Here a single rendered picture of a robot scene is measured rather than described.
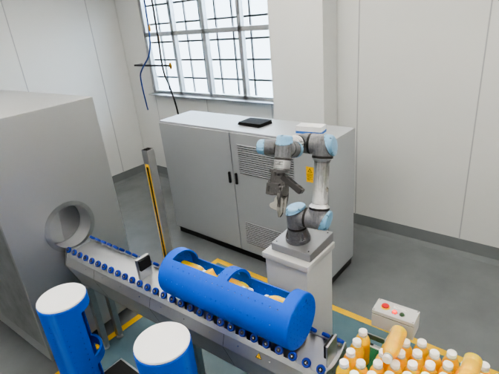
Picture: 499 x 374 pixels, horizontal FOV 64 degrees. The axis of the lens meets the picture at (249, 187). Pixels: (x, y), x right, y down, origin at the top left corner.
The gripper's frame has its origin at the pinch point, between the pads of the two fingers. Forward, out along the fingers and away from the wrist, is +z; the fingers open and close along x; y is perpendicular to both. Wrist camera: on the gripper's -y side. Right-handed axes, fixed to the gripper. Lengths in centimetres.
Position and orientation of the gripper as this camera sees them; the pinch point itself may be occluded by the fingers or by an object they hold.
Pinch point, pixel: (281, 214)
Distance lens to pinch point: 181.3
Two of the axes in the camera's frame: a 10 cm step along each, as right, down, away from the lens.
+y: -8.6, -1.2, 4.9
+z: -0.9, 9.9, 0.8
